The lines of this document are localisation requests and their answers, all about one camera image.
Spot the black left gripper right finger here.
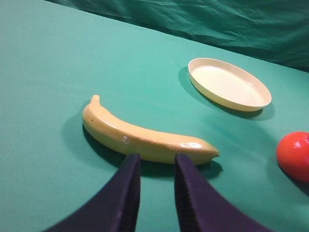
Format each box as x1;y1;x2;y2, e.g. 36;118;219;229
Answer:
174;154;270;232

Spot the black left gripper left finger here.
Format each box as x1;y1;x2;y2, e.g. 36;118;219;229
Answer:
46;154;140;232

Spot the yellow plastic plate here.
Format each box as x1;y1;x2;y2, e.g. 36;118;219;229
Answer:
188;58;272;112

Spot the yellow banana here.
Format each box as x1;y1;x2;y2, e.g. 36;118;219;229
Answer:
82;95;220;165

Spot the orange tangerine fruit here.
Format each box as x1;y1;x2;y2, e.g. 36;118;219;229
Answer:
276;131;309;183

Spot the green backdrop cloth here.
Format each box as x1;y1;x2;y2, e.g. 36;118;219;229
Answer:
58;0;309;72

